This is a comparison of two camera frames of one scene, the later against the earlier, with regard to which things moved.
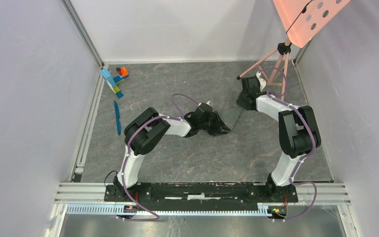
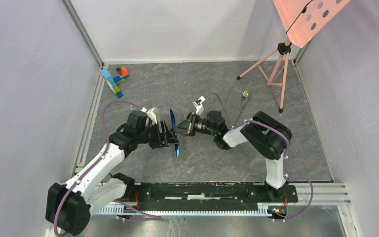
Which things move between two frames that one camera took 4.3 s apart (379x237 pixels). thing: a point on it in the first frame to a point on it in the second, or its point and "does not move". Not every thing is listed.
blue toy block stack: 112,82 does not move
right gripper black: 240,102 to 187,126
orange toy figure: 123,71 does not move
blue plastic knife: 118,117 to 176,146
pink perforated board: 302,19 does not move
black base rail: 204,197 does not move
